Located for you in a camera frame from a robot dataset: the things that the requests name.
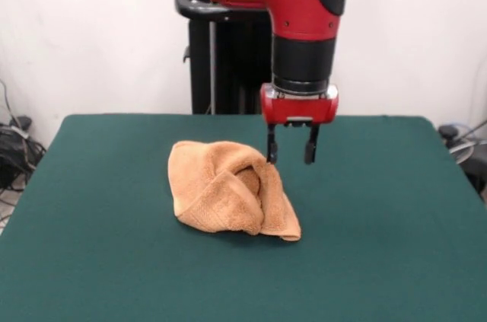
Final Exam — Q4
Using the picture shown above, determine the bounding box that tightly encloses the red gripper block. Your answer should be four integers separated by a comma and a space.
259, 83, 339, 165

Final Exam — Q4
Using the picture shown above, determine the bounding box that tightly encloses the black floor cable tangle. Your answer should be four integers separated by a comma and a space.
0, 78, 49, 193

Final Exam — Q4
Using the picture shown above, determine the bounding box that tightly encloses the dark green table cloth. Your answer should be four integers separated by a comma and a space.
0, 113, 487, 322

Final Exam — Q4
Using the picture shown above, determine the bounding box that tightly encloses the tan terry towel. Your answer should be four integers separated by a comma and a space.
167, 139, 302, 243

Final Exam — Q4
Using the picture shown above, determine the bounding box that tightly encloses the black floor equipment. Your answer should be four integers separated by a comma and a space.
462, 146, 487, 201

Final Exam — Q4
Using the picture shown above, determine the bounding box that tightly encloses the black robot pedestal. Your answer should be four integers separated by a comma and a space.
173, 0, 275, 116

